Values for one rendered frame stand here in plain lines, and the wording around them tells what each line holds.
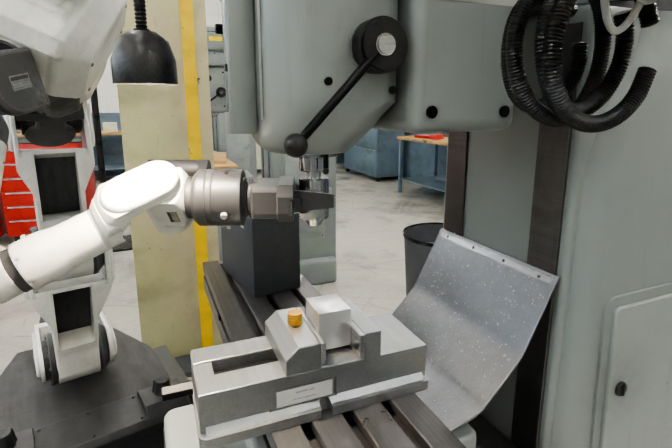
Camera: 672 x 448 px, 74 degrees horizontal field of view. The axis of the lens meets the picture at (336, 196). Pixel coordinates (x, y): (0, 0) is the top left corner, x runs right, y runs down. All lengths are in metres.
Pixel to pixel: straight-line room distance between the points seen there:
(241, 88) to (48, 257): 0.34
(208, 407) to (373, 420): 0.23
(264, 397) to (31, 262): 0.36
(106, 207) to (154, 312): 1.94
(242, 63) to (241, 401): 0.45
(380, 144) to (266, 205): 7.33
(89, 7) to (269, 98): 0.45
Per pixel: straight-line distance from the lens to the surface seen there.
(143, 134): 2.38
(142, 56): 0.56
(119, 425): 1.38
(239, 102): 0.64
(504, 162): 0.89
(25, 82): 0.87
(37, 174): 1.28
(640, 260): 0.92
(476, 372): 0.87
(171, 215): 0.72
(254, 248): 1.03
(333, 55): 0.61
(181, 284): 2.55
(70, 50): 0.91
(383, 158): 8.03
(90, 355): 1.49
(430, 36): 0.65
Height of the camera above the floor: 1.38
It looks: 12 degrees down
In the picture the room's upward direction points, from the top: straight up
